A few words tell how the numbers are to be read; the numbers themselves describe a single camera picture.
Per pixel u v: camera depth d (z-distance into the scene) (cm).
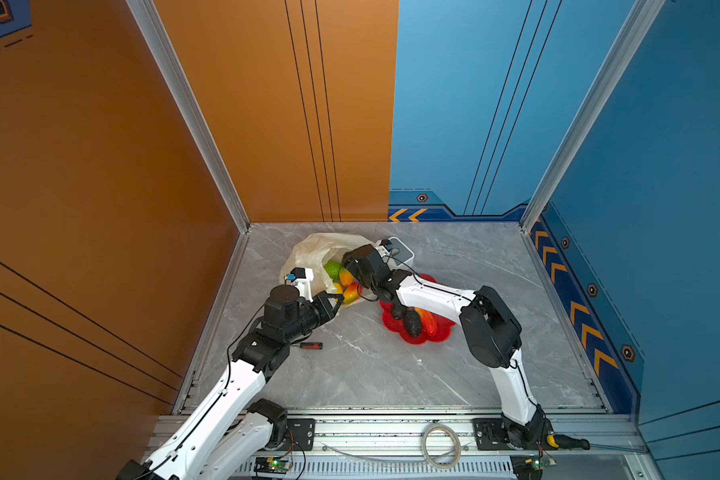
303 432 74
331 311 67
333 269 99
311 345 87
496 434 72
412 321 88
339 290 96
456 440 71
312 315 64
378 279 71
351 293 94
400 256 103
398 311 90
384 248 85
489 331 53
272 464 71
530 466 70
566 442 71
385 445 73
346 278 95
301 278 69
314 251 80
